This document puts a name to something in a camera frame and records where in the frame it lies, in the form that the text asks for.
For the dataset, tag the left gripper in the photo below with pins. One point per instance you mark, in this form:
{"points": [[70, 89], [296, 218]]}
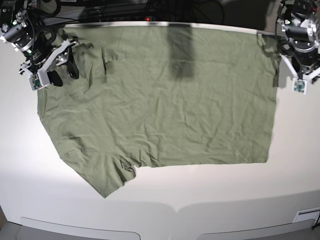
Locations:
{"points": [[302, 62]]}

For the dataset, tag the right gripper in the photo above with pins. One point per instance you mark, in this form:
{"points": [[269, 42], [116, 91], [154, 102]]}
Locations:
{"points": [[38, 47]]}

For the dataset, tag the green T-shirt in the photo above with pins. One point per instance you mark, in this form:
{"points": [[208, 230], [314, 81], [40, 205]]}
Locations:
{"points": [[161, 96]]}

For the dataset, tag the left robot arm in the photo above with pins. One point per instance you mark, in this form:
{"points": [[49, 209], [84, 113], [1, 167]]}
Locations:
{"points": [[297, 31]]}

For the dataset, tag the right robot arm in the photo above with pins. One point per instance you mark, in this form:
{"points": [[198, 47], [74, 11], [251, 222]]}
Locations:
{"points": [[22, 25]]}

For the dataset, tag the black power strip red light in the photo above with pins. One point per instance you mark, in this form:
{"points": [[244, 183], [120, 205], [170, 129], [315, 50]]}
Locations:
{"points": [[106, 15]]}

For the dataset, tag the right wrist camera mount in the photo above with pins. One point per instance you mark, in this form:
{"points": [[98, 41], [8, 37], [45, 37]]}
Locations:
{"points": [[38, 79]]}

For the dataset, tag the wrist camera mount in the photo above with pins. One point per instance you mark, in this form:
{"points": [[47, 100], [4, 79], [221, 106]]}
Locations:
{"points": [[38, 79], [300, 80]]}

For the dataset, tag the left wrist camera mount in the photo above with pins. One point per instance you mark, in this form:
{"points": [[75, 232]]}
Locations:
{"points": [[300, 80]]}

